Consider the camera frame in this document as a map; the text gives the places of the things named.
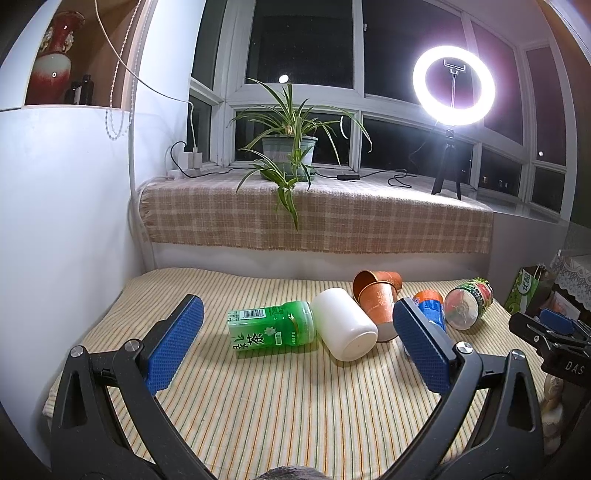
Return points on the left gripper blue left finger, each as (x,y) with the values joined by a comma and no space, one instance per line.
(173,338)

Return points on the green tea bottle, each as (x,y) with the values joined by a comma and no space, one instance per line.
(287,325)

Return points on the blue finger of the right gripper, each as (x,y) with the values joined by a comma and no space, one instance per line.
(531,331)
(563,325)

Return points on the ring light on tripod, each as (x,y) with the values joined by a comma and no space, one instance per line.
(456,60)

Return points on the white plastic cup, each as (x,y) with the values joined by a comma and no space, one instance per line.
(345,329)

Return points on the spider plant in pot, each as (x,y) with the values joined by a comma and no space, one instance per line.
(283,151)

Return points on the striped yellow table cloth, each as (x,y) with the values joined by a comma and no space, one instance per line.
(230,414)

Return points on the front orange paper cup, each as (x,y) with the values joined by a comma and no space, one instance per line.
(377,300)

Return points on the green tissue box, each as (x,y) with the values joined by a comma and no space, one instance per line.
(531,289)

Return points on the orange paper cup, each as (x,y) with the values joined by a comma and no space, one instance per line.
(366,277)
(377,300)

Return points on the black adapter with cable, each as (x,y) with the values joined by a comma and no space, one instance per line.
(395,178)

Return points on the red white ceramic vase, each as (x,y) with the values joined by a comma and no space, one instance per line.
(52,67)

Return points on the white power strip with chargers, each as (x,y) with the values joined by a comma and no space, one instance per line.
(184,164)

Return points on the plaid beige sill cloth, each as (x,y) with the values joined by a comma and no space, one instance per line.
(368,216)

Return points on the rear orange paper cup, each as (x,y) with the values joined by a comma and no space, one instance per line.
(366,277)

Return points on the small dark bottle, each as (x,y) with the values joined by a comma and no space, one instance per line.
(80,92)

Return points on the green red snack cup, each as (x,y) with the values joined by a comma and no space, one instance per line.
(465,305)

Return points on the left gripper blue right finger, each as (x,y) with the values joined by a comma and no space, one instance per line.
(487,424)

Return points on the blue orange drink bottle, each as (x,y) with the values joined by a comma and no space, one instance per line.
(431,303)

